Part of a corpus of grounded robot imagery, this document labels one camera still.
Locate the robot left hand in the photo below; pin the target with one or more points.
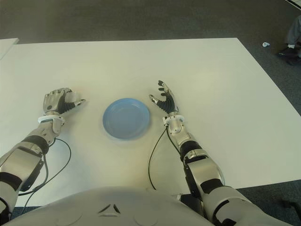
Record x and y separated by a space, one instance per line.
53 101

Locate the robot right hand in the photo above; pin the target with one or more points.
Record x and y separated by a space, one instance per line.
168 104

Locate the white charger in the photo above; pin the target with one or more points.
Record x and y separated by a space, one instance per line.
74 96

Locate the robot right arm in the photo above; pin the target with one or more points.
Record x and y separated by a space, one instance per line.
204 171

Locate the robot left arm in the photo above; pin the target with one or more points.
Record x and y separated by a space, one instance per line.
26 155

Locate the blue plate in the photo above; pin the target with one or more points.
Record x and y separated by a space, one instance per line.
126 118

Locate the white side table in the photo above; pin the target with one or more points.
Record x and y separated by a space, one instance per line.
5 47

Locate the small white floor object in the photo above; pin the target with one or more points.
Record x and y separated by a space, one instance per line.
266 44

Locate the grey robot torso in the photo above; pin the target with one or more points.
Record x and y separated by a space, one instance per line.
105 207

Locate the black shoe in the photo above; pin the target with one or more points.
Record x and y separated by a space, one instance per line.
289 53

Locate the person leg grey trousers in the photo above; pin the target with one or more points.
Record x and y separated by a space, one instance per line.
294 30

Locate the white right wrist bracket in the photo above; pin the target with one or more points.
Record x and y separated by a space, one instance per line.
175 117

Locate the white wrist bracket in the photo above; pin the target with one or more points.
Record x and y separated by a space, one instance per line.
50 118
175 117

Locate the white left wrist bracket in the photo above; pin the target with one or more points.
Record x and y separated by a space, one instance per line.
50 118

